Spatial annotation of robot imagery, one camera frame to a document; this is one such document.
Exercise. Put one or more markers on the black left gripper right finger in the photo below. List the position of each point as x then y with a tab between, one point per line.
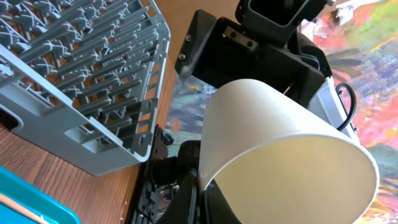
216	210

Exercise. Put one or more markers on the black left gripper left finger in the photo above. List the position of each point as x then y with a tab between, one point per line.
183	205

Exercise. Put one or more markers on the white paper cup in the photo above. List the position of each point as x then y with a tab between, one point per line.
276	162

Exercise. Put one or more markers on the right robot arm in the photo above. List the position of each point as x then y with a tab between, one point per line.
261	44

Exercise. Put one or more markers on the grey dishwasher rack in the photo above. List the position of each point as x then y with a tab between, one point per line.
82	78

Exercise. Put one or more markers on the teal serving tray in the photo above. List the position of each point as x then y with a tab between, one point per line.
34	200

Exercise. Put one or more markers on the wooden chopstick right side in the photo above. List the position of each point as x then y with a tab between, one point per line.
22	210

